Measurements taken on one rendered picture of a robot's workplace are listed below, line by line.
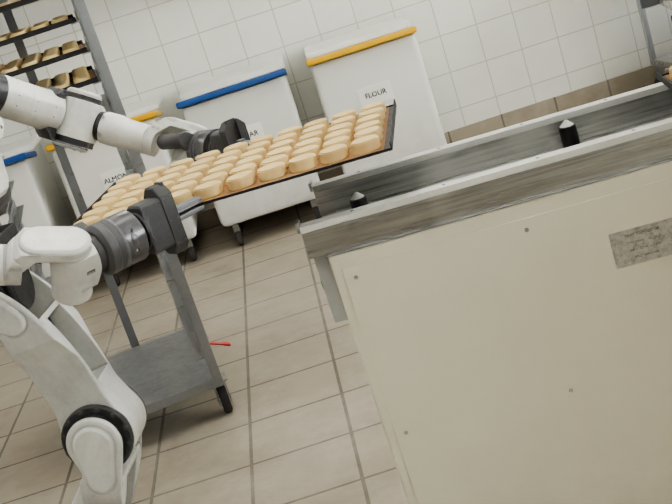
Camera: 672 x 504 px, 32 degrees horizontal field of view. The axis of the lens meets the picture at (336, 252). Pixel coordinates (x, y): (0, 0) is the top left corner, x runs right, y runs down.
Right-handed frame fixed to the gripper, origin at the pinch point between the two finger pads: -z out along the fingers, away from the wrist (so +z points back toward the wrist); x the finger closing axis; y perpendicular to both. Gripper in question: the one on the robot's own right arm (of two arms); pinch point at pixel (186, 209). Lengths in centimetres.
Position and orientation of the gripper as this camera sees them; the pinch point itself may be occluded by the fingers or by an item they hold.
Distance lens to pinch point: 201.0
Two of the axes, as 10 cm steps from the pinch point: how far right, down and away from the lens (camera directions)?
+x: -3.0, -9.2, -2.7
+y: -6.2, -0.2, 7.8
